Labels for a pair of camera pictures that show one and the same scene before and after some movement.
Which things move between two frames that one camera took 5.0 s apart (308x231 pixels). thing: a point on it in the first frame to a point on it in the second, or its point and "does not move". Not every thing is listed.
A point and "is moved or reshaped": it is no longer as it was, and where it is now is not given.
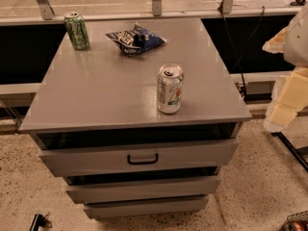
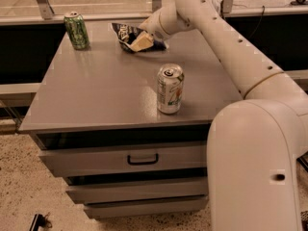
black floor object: x=39 y=220 does not move
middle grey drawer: x=142 y=190 does not move
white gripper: x=298 y=43 to x=151 y=25
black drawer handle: x=142 y=162 does not move
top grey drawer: x=135 y=159 does not move
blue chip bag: x=136 y=40 is moved or reshaped
